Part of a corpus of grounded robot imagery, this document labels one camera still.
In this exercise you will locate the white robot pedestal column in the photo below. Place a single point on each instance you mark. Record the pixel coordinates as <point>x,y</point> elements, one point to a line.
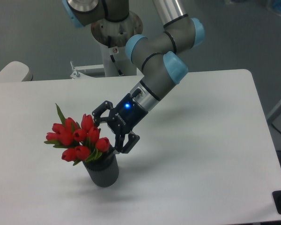
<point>114,51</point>

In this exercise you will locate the dark grey ribbed vase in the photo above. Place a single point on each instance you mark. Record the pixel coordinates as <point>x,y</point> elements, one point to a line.
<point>104,172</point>

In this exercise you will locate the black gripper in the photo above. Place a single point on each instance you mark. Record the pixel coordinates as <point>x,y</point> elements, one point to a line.
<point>121,120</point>

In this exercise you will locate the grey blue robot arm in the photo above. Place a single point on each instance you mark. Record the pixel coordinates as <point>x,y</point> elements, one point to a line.
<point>156,58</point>

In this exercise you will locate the red tulip bouquet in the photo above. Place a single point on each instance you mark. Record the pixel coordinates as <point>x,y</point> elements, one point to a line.
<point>81,141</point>

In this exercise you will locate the white pedestal base frame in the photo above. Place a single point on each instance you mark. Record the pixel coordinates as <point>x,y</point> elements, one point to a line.
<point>99,71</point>

